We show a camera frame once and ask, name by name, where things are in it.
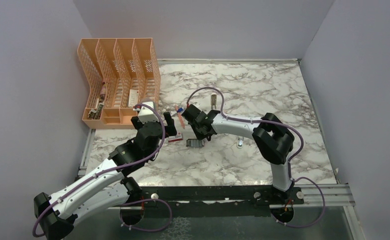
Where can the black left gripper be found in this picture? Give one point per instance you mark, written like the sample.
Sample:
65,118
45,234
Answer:
171,129

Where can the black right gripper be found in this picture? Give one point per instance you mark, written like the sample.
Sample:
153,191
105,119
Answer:
199,136

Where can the grey staple tray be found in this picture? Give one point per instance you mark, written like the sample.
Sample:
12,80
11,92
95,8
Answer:
194,143

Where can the red staple box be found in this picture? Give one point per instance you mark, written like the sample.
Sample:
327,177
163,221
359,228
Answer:
177,137

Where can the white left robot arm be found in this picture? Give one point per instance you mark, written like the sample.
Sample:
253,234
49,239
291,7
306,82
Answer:
110,183

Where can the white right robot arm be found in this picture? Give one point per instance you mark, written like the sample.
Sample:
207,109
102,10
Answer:
273,140

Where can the small white stapler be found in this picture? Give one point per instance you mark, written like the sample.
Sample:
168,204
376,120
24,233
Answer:
240,142

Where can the clear tape roll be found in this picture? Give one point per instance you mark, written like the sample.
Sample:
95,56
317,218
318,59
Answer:
146,99

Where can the white card in organizer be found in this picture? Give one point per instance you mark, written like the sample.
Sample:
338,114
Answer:
133,97

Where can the orange plastic file organizer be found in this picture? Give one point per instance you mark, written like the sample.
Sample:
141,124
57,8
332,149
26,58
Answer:
112,67

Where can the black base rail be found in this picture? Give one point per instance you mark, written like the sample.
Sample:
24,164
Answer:
208,195

